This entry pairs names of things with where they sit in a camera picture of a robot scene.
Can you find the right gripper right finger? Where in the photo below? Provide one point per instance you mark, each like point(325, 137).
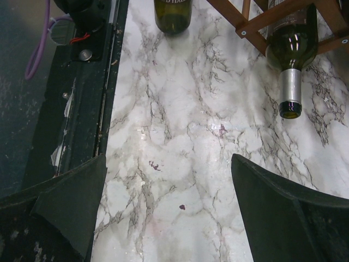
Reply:
point(285, 221)

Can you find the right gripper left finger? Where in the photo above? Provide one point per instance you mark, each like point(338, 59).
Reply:
point(54, 220)

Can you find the green bottle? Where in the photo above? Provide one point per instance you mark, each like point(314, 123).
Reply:
point(173, 16)

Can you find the brown wooden wine rack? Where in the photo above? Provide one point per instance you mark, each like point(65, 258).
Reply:
point(278, 16)

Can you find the black front mounting rail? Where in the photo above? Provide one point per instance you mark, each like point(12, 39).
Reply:
point(75, 116)

